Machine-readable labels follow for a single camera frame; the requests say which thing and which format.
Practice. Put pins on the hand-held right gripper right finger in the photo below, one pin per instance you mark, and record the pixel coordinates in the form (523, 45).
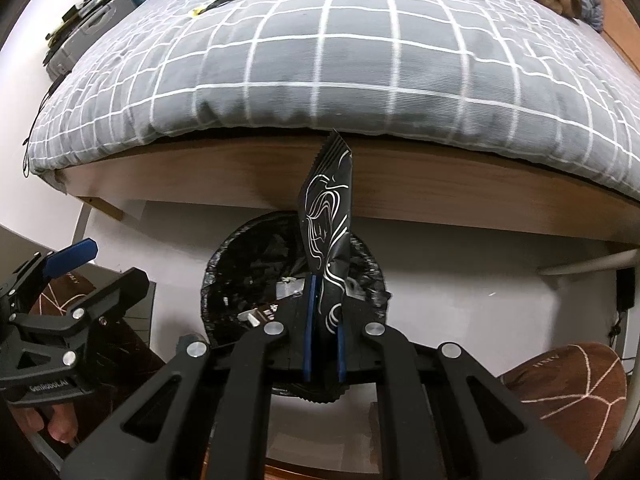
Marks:
(342, 355)

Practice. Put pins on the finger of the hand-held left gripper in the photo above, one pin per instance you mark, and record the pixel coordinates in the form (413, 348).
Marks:
(110, 295)
(70, 257)

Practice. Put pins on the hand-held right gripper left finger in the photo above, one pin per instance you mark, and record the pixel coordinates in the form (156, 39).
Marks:
(310, 330)

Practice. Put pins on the black lined trash bin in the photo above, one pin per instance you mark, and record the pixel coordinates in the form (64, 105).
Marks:
(240, 270)

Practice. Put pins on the black packet white line print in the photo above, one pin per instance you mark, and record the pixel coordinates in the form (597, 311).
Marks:
(325, 210)

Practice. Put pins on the person's left hand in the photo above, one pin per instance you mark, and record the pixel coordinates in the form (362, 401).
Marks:
(60, 422)

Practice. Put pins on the brown wooden board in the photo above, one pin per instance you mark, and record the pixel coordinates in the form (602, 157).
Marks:
(325, 474)

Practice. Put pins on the grey suitcase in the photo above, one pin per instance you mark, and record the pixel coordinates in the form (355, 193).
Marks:
(85, 35)

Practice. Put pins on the grey checked bed cover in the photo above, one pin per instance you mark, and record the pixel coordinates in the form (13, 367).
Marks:
(400, 60)

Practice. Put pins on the wooden headboard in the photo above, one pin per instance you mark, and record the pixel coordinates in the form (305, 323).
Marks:
(625, 52)

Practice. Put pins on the wooden bed frame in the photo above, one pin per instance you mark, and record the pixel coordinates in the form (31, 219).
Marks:
(225, 180)

